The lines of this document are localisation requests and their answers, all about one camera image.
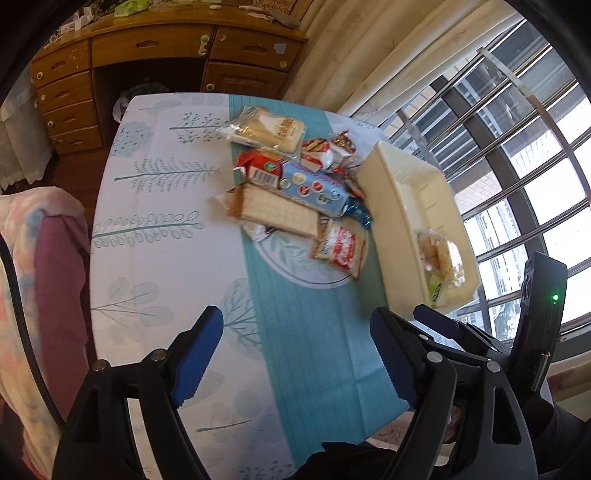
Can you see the long blue biscuit pack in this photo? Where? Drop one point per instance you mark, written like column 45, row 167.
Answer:
column 304, row 184

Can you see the cream curtain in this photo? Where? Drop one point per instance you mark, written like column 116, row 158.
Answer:
column 369, row 55

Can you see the white lace cloth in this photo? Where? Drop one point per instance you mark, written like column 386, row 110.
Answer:
column 18, row 138

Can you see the dark clothing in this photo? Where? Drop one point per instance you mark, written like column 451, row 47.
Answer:
column 346, row 461

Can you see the white plastic tray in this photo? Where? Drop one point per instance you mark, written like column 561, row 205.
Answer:
column 406, row 194

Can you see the triangular bread slice packet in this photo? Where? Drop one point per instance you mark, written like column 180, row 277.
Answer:
column 272, row 129

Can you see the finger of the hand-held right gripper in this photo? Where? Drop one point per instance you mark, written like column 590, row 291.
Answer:
column 438, row 321

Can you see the clear bun packet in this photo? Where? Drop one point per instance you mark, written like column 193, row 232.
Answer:
column 438, row 256

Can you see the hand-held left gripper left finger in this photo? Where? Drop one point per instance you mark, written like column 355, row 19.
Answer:
column 198, row 355

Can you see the green tissue pack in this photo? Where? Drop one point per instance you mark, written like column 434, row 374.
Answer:
column 131, row 7

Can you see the white plastic bag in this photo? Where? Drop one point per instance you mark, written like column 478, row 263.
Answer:
column 138, row 94

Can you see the maroon cloth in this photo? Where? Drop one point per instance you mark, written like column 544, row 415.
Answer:
column 60, row 286

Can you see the wooden desk with drawers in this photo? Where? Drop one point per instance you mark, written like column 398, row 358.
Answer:
column 152, row 44

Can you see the red candy wrapper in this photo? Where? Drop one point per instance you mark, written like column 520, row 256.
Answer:
column 353, row 188

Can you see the blue candy wrapper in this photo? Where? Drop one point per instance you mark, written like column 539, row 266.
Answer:
column 360, row 213

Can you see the barred window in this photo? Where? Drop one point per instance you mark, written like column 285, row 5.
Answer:
column 508, row 152

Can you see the clear toast slice packet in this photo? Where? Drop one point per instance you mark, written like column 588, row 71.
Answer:
column 277, row 212

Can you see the red and white snack packet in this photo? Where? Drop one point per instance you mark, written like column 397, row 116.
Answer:
column 323, row 154

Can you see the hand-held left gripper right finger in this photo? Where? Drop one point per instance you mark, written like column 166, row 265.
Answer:
column 392, row 360

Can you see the chair with pink cover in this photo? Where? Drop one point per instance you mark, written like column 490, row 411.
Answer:
column 23, row 277

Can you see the small green packet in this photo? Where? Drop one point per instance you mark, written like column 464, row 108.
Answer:
column 437, row 290

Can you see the red cookie packet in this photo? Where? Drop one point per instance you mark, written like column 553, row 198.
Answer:
column 341, row 247

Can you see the teal leaf-print tablecloth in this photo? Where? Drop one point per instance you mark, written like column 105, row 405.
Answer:
column 184, row 207

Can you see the clear nut candy packet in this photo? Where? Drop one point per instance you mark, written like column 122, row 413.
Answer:
column 345, row 142

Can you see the person's right forearm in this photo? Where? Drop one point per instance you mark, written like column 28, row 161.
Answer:
column 563, row 443

